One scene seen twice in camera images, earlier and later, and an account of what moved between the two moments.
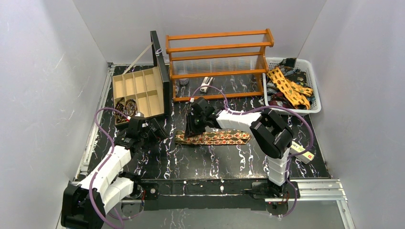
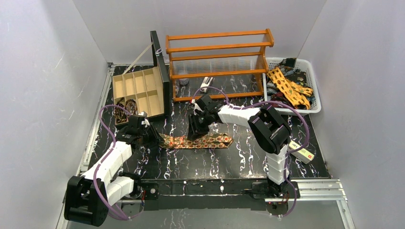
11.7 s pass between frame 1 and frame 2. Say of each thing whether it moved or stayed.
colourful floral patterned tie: moved
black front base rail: stayed
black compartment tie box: stayed
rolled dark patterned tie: stayed
